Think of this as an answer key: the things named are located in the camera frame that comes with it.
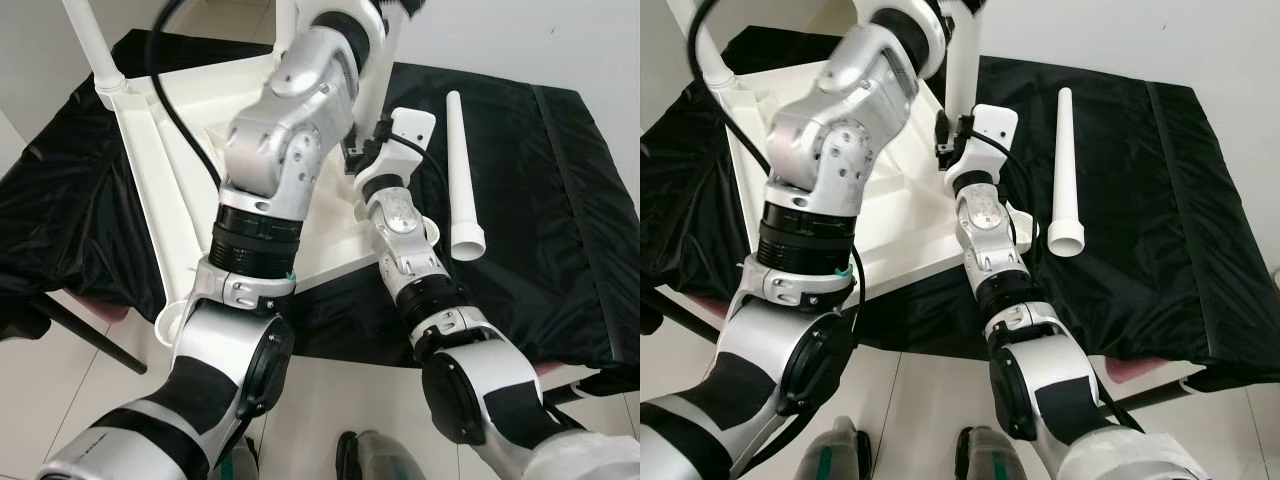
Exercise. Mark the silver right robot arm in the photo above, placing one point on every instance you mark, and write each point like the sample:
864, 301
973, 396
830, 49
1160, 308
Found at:
990, 250
410, 260

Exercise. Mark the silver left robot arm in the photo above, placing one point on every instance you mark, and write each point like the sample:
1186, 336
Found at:
840, 130
280, 130

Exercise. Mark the black table cloth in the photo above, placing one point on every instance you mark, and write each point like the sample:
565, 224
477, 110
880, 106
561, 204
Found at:
560, 200
1180, 200

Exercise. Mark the grey metal table leg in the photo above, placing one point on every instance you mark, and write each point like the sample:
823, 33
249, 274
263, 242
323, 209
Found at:
1150, 392
570, 388

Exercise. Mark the black metal table leg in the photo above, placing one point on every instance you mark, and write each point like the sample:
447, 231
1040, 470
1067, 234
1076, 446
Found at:
95, 335
690, 315

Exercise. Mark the grey left robot foot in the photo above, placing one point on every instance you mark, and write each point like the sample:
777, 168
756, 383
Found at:
830, 455
240, 462

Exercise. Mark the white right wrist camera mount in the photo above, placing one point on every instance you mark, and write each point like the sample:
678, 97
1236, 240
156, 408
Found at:
985, 140
400, 140

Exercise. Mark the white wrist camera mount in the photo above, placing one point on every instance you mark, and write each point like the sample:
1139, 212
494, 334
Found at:
400, 140
400, 8
985, 140
960, 10

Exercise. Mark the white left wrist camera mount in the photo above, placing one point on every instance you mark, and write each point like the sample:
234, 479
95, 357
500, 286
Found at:
960, 10
400, 8

